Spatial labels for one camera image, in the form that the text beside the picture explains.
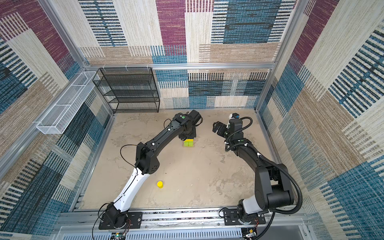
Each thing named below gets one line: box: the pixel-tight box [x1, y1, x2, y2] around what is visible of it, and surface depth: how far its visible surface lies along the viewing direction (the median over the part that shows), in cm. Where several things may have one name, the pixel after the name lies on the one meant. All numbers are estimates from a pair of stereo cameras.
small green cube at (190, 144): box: [187, 141, 194, 147], surface depth 101 cm
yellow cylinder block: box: [156, 181, 164, 189], surface depth 84 cm
